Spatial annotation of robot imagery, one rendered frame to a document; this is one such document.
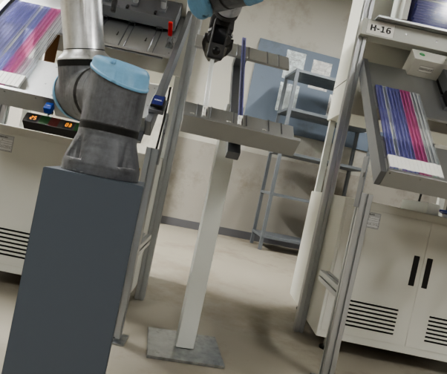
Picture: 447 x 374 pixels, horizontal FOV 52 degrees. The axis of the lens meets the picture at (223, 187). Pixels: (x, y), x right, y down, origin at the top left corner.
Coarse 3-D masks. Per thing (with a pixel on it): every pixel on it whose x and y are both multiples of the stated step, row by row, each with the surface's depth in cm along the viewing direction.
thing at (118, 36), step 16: (32, 0) 182; (48, 0) 183; (112, 32) 176; (128, 32) 178; (144, 32) 179; (160, 32) 181; (176, 32) 183; (112, 48) 177; (128, 48) 171; (144, 48) 172; (160, 48) 174
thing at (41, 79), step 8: (40, 64) 157; (48, 64) 158; (56, 64) 159; (32, 72) 154; (40, 72) 155; (48, 72) 155; (56, 72) 156; (32, 80) 151; (40, 80) 152; (48, 80) 153; (24, 88) 148; (32, 88) 149; (40, 88) 150; (48, 88) 150; (152, 88) 158; (152, 96) 155; (144, 112) 150
